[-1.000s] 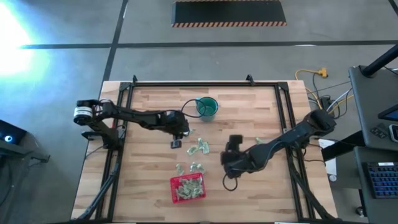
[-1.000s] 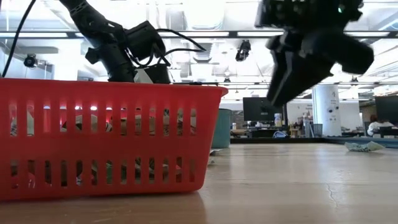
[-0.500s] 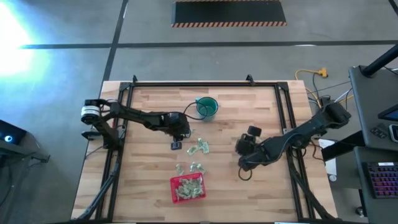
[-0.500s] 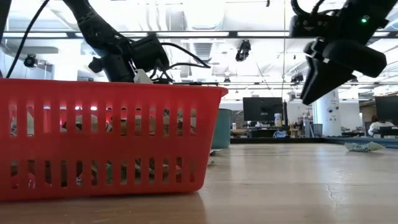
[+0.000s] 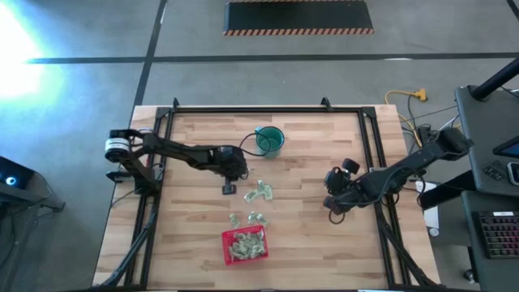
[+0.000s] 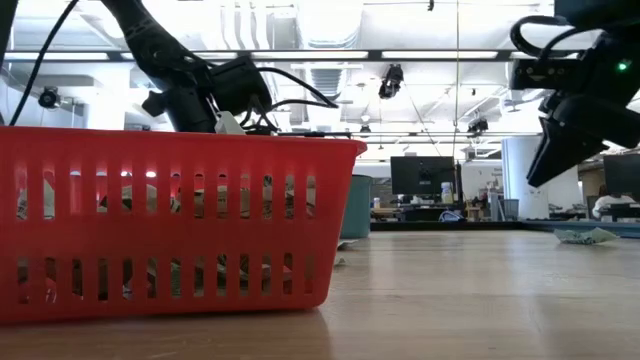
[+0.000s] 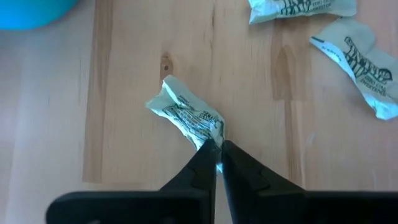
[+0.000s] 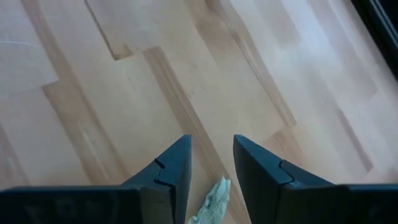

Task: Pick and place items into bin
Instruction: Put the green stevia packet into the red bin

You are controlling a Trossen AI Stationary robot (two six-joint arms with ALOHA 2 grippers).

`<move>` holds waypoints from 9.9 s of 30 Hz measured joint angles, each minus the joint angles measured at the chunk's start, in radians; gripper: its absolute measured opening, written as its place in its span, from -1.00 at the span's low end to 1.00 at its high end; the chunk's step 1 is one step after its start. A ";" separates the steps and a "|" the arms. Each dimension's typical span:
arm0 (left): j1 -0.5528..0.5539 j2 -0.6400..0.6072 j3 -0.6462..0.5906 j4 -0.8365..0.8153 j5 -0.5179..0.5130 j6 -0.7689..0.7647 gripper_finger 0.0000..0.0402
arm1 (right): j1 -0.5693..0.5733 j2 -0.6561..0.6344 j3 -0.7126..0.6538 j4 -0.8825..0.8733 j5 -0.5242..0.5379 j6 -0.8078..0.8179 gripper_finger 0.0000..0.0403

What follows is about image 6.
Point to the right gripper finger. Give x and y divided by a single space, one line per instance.
562 152

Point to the red slotted plastic basket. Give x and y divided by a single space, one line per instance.
150 235

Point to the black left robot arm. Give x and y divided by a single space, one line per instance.
150 40

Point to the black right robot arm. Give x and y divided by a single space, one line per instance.
615 50

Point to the white round column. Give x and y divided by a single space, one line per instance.
515 165

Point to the black computer monitor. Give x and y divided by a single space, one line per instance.
622 175
422 175

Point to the person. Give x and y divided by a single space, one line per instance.
610 202

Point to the black track spotlight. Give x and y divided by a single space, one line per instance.
391 81
49 98
478 125

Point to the green plastic cup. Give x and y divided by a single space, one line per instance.
360 205

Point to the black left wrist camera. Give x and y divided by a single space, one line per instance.
240 85

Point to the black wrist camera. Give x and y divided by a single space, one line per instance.
540 75
240 85

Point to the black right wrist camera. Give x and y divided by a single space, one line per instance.
540 75

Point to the black aluminium table frame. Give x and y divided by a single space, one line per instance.
400 226

